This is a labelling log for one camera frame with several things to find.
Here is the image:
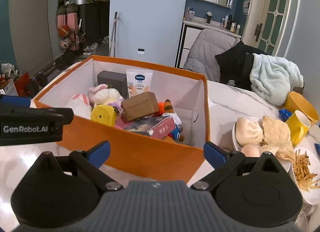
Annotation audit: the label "white bowl of buns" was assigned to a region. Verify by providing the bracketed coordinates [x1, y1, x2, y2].
[232, 116, 292, 172]

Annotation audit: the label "steamed bun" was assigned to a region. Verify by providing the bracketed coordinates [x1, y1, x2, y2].
[236, 117, 264, 147]

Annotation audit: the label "white bowl of potato strips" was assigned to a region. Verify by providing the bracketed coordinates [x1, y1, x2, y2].
[290, 147, 320, 205]

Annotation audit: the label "yellow bowl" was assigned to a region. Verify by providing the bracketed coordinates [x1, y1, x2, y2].
[284, 91, 319, 126]

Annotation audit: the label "black jacket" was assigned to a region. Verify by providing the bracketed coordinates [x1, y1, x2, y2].
[215, 40, 268, 91]

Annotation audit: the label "red box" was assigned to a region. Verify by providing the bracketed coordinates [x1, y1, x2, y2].
[14, 72, 32, 96]

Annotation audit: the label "grey down jacket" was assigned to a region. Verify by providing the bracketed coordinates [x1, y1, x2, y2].
[183, 29, 240, 82]

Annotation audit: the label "yellow round toy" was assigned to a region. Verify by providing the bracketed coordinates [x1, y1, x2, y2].
[91, 104, 118, 126]

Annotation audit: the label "black cabinet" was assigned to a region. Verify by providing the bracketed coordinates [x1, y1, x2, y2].
[75, 0, 110, 50]

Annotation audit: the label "yellow mug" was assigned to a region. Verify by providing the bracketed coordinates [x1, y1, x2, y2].
[285, 110, 311, 146]

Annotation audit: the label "row of toiletry bottles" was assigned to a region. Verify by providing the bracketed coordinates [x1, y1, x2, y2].
[221, 15, 241, 33]

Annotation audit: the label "patterned ball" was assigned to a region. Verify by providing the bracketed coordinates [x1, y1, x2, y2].
[59, 37, 73, 50]

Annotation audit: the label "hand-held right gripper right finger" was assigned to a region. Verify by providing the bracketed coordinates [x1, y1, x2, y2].
[191, 142, 288, 190]

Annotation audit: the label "broom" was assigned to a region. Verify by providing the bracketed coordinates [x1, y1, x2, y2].
[109, 12, 118, 57]

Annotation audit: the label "pair of white sneakers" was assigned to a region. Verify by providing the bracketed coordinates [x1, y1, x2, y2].
[83, 42, 99, 55]

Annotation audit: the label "grey elephant plush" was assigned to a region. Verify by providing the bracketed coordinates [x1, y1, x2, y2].
[1, 63, 20, 80]

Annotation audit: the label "dark grey box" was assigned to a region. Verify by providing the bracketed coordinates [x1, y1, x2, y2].
[97, 70, 128, 98]

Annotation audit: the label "cream and purple crochet toy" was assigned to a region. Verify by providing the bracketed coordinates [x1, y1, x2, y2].
[105, 98, 125, 115]

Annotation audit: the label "black dumbbell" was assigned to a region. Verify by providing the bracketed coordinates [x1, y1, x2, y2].
[36, 52, 75, 87]

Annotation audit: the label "brown bear plush sailor outfit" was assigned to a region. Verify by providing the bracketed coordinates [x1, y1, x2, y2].
[152, 99, 185, 142]

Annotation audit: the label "glass panel door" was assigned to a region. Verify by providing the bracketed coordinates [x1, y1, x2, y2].
[244, 0, 302, 56]

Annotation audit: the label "orange cardboard box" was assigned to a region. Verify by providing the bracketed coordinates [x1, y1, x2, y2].
[34, 55, 210, 184]

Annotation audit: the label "small brown cardboard box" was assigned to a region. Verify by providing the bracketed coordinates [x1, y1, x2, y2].
[121, 91, 160, 122]

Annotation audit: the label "white lotion tube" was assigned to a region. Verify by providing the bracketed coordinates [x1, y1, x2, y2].
[126, 69, 153, 98]

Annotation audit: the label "egg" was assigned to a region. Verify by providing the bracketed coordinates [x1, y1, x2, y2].
[240, 144, 260, 157]

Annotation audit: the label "pink bags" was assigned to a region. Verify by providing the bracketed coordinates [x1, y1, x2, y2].
[57, 13, 79, 37]

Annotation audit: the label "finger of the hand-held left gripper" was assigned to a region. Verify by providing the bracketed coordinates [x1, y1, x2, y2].
[0, 94, 32, 108]

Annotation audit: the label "white crochet bunny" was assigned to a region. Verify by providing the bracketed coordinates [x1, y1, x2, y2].
[89, 84, 120, 106]

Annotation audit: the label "white plush with pink ears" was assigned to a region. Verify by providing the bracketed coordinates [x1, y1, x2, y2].
[65, 93, 92, 120]

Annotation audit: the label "basketball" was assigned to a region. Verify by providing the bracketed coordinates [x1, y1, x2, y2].
[58, 25, 70, 38]

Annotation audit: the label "flatbread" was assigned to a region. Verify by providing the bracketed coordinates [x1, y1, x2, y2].
[260, 115, 297, 162]

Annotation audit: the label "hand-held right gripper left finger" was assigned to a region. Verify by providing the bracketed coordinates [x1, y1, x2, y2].
[27, 141, 123, 192]

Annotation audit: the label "white vanity cabinet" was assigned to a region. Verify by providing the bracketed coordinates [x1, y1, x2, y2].
[175, 17, 242, 68]

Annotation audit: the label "pink cloth pouch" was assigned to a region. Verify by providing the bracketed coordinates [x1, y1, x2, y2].
[114, 117, 137, 130]

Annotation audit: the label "shredded potato strips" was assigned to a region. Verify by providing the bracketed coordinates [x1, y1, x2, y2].
[292, 149, 320, 192]

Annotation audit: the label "light blue fleece blanket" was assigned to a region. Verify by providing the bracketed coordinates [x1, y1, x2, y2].
[250, 53, 304, 106]

